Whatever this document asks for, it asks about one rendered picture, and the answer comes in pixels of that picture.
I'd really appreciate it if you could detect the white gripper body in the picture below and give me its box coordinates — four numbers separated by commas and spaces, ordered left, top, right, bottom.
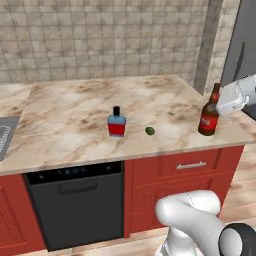
215, 82, 250, 117

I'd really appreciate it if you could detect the brown beer bottle red label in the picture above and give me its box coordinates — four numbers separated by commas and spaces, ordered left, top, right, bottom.
197, 82, 222, 137

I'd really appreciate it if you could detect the grey fridge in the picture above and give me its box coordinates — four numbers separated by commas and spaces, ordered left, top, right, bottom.
220, 0, 256, 121

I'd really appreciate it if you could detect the blue liquor bottle red label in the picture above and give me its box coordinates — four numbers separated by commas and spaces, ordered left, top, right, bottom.
106, 105, 127, 138

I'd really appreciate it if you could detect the red drawer front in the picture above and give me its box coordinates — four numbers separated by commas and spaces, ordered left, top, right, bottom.
159, 148, 222, 179

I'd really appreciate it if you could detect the red cupboard door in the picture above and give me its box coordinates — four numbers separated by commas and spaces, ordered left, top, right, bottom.
129, 173, 236, 234
0, 174, 47, 256

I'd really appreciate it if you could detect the black dishwasher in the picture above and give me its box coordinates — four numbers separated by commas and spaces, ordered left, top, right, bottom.
22, 160, 126, 252

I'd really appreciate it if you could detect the grey sink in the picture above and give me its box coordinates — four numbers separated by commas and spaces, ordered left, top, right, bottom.
0, 116, 20, 162

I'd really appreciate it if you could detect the dark fridge handle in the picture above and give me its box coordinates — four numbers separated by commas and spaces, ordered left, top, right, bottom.
235, 41, 246, 82

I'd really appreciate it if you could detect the silver drawer handle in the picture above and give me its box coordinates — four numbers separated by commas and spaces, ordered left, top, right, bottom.
176, 161, 207, 170

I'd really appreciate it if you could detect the black dishwasher handle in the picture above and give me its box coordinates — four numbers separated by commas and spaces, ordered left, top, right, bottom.
57, 183, 99, 196

